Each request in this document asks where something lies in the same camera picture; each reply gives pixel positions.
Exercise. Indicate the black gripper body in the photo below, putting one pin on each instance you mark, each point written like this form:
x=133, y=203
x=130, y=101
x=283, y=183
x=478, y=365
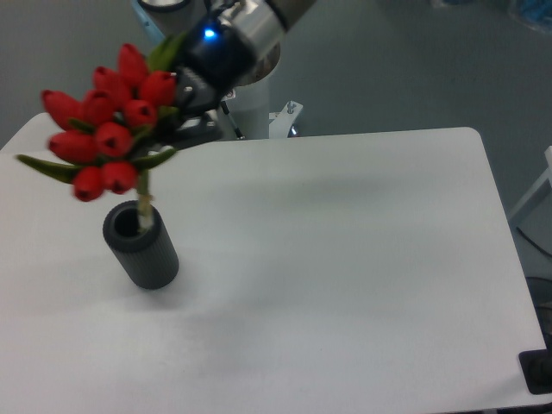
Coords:
x=211, y=58

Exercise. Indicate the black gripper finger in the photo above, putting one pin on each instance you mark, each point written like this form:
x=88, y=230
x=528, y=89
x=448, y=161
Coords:
x=173, y=130

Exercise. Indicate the red tulip bouquet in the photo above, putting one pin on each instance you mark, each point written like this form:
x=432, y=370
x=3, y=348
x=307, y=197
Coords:
x=107, y=139

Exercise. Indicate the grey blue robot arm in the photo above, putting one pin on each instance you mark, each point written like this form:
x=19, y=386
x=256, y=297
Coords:
x=265, y=23

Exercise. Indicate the dark grey ribbed vase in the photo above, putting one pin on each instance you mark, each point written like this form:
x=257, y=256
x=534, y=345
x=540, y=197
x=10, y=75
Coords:
x=149, y=258

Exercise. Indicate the blue plastic bag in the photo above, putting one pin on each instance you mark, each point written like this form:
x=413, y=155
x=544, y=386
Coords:
x=534, y=14

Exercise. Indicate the black table clamp device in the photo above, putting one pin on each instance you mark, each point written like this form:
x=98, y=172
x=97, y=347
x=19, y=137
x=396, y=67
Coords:
x=536, y=367

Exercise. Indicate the white frame at right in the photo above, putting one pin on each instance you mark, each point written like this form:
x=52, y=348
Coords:
x=534, y=196

